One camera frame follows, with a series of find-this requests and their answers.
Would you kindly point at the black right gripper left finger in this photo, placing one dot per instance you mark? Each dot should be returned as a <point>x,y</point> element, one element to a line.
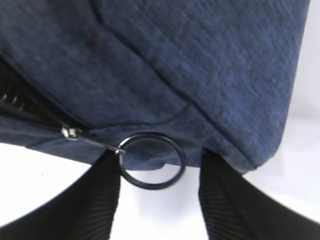
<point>84,211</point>

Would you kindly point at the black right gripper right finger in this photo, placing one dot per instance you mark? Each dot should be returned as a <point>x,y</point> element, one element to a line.
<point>234,209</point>

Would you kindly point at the navy blue lunch bag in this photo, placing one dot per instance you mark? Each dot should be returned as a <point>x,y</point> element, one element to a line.
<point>213,75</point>

